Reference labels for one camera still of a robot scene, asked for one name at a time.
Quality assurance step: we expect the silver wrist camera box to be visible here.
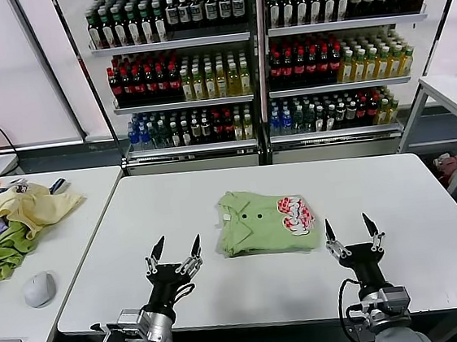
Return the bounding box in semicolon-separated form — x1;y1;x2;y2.
103;305;154;342
377;284;413;322

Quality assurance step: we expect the small white cap dark bottle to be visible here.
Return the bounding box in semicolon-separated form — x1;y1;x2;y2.
322;102;336;132
312;103;326;132
177;116;191;146
344;100;358;129
333;101;347;130
188;115;202;145
198;115;211;145
167;118;181;148

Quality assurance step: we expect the small blue water bottle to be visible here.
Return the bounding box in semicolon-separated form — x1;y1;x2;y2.
279;106;294;136
268;108;282;137
124;122;139;152
136;121;150;151

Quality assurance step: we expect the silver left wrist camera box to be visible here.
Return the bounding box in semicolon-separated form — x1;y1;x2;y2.
103;305;154;342

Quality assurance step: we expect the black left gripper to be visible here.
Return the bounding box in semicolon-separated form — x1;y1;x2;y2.
141;230;209;311

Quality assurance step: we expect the pink cloth pile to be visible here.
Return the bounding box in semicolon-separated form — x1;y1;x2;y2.
432;150;457;187

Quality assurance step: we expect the thick black cable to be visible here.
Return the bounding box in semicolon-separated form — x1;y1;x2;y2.
0;121;18;158

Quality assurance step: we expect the small red label cola bottle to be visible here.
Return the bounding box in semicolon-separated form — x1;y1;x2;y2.
355;98;368;128
366;97;380;127
221;112;235;142
210;113;224;143

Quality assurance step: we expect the small yellow drink bottle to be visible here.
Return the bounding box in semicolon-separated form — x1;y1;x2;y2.
241;111;255;140
376;97;389;126
231;113;245;141
385;97;398;125

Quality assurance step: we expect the metal drinks shelf unit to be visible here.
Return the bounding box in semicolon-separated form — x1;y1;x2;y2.
253;0;447;167
49;0;272;187

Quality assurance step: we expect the red cap cola bottle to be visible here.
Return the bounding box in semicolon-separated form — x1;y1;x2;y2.
315;45;331;85
142;63;159;105
130;64;147;106
105;67;122;109
266;50;283;91
154;62;171;104
326;44;342;84
117;66;134;108
290;47;307;88
165;60;182;103
302;46;319;87
278;49;295;89

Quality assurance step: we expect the light green polo shirt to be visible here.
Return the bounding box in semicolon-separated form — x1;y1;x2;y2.
212;182;323;262

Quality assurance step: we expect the white cap black tea bottle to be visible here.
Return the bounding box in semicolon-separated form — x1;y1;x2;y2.
231;0;247;26
203;0;220;28
188;0;204;30
176;0;193;32
163;0;181;32
217;0;233;27

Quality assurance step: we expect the white computer mouse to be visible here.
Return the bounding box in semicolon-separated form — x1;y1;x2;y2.
21;269;59;310

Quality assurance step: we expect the small green soda bottle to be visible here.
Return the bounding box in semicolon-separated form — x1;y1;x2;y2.
155;119;170;149
146;120;159;150
301;104;315;133
290;106;305;135

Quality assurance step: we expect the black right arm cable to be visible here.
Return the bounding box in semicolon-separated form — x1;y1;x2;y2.
335;276;370;342

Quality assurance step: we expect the white metal frame table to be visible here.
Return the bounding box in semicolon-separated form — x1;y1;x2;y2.
389;72;457;199

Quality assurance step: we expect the pale yellow shirt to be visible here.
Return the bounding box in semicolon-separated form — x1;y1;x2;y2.
0;177;90;244

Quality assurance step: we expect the crumpled green garment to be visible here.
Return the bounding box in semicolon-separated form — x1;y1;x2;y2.
0;219;40;283

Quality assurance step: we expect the green cap dark juice bottle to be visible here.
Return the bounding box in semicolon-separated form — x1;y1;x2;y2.
294;0;311;26
110;6;128;48
123;4;141;47
97;7;115;50
136;3;155;45
280;0;298;27
265;0;283;28
150;2;168;44
322;0;338;23
84;8;102;51
336;0;352;21
308;0;325;24

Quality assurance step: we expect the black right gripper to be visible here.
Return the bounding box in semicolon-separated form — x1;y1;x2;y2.
322;210;391;296

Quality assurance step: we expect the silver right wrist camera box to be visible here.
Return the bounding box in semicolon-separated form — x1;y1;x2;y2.
377;284;413;322

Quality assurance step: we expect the navy blue white item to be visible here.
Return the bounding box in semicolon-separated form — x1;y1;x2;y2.
47;177;71;196

